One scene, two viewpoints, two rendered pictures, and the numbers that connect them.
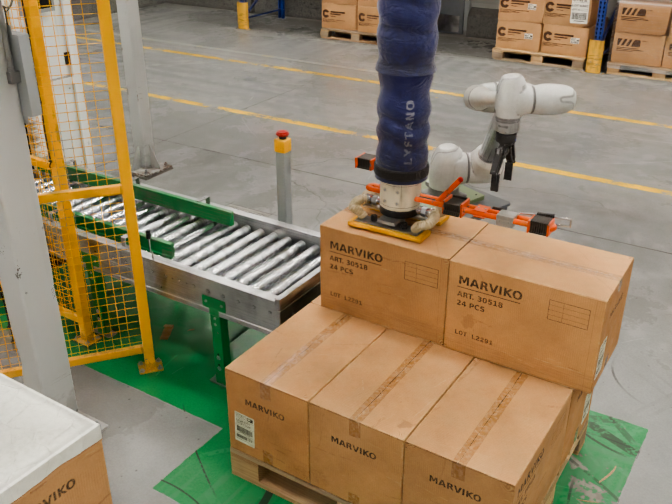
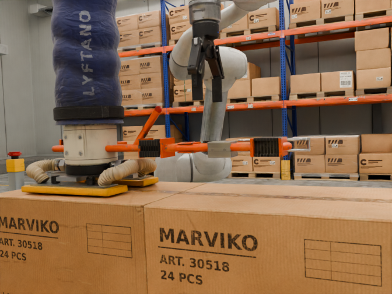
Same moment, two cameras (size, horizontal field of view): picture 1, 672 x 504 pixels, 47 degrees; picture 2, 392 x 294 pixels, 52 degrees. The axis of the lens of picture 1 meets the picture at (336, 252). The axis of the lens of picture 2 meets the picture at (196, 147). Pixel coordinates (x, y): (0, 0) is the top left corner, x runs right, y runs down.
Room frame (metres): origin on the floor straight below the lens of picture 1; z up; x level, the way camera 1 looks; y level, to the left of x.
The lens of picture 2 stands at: (1.62, -0.46, 1.14)
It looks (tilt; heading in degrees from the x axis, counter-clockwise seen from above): 3 degrees down; 354
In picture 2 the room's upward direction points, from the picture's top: 2 degrees counter-clockwise
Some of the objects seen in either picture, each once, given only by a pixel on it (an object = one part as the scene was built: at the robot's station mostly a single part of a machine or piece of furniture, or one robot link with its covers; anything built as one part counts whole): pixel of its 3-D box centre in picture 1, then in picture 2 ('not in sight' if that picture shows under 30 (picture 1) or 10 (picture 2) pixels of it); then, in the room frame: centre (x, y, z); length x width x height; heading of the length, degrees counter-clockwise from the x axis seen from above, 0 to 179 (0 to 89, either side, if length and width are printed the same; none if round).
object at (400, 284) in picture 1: (402, 265); (103, 248); (2.98, -0.29, 0.74); 0.60 x 0.40 x 0.40; 58
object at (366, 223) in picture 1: (388, 224); (73, 184); (2.90, -0.22, 0.98); 0.34 x 0.10 x 0.05; 59
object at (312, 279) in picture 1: (321, 273); not in sight; (3.21, 0.07, 0.58); 0.70 x 0.03 x 0.06; 147
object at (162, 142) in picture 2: (455, 205); (156, 147); (2.86, -0.48, 1.08); 0.10 x 0.08 x 0.06; 149
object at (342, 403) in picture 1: (416, 393); not in sight; (2.60, -0.33, 0.34); 1.20 x 1.00 x 0.40; 57
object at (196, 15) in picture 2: (507, 124); (205, 14); (2.75, -0.63, 1.45); 0.09 x 0.09 x 0.06
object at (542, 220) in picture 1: (540, 225); (269, 146); (2.67, -0.78, 1.08); 0.08 x 0.07 x 0.05; 59
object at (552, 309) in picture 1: (536, 303); (281, 270); (2.65, -0.80, 0.74); 0.60 x 0.40 x 0.40; 58
